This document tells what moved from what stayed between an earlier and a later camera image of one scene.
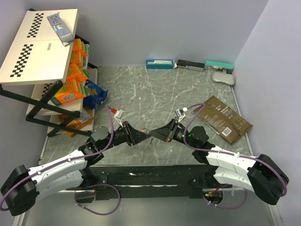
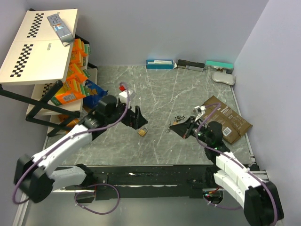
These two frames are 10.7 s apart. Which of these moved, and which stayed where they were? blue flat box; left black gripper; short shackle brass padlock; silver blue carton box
Moved: left black gripper
Stayed: blue flat box; short shackle brass padlock; silver blue carton box
